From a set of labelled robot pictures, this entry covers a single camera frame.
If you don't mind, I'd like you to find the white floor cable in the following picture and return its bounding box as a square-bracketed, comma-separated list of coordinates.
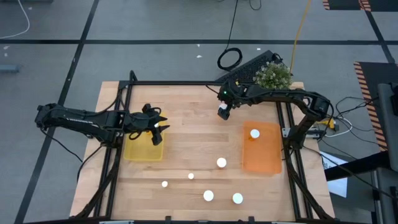
[0, 0, 31, 40]

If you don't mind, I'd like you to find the orange plastic bin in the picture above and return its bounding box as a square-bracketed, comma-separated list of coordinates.
[241, 120, 283, 174]

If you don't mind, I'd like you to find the white sheet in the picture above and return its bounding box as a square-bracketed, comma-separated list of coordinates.
[319, 150, 349, 199]

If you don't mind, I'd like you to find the green potted plant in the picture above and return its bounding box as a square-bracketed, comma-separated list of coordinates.
[253, 61, 294, 91]

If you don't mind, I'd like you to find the black hazard-striped floor mat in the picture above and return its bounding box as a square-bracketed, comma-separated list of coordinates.
[353, 61, 398, 152]
[322, 0, 398, 12]

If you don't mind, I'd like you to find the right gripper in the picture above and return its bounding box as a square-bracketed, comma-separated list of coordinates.
[217, 81, 248, 122]

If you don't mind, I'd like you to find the black beam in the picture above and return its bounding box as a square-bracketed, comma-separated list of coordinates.
[324, 150, 392, 182]

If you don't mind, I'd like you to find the black aluminium table frame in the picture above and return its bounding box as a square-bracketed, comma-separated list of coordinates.
[74, 70, 335, 224]

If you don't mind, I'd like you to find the coiled black floor cable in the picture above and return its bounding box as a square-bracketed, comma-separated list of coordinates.
[216, 0, 244, 72]

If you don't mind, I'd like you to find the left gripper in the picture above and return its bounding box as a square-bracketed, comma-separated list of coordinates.
[126, 103, 171, 147]

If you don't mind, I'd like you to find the grey metal arm base plate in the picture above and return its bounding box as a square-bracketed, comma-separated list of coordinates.
[281, 126, 321, 139]

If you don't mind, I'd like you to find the white power cable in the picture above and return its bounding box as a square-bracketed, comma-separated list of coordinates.
[323, 116, 354, 138]

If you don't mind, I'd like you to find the grey cabinet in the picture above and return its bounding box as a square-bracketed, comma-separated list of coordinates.
[371, 167, 398, 224]

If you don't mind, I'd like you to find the yellow plastic bin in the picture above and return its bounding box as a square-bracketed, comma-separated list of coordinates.
[123, 113, 165, 162]

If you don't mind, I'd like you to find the yellow power cord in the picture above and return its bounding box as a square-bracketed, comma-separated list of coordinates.
[289, 0, 313, 74]

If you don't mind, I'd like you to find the black keyboard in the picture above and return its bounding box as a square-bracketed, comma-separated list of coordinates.
[215, 49, 284, 83]

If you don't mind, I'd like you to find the grey floor object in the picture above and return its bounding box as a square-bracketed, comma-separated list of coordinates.
[0, 64, 20, 74]

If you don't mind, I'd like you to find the grey desk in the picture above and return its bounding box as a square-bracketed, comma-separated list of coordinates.
[377, 81, 398, 174]

